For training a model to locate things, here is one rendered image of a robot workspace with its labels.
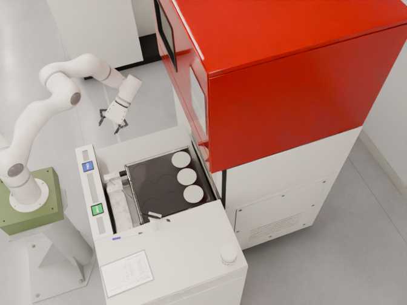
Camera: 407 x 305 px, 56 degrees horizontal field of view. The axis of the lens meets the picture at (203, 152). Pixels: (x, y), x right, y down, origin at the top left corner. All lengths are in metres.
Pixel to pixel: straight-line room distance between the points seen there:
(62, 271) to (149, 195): 1.15
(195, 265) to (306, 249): 1.28
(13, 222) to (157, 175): 0.73
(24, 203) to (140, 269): 0.69
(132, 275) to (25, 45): 3.23
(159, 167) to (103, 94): 1.78
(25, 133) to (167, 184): 0.72
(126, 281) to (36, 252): 1.38
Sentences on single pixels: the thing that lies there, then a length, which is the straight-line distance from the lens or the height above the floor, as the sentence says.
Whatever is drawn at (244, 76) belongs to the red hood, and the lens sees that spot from 1.25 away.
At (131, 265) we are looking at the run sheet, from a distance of 1.80.
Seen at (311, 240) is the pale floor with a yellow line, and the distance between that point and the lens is 2.92.
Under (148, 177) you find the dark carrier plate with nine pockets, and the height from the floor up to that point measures 0.90.
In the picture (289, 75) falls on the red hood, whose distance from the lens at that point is 1.35.
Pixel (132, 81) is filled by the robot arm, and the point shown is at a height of 1.20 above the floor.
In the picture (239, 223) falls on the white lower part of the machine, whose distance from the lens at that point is 2.25.
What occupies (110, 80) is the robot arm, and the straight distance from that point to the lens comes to 1.91.
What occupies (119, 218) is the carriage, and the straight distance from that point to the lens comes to 1.99.
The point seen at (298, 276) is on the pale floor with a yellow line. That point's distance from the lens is 2.81.
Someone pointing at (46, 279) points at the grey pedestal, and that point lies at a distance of 2.97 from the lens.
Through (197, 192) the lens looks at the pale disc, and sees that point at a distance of 1.98.
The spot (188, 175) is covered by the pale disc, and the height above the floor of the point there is 0.90.
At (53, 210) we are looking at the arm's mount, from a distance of 2.08.
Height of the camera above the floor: 2.65
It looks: 56 degrees down
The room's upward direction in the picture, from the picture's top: 3 degrees counter-clockwise
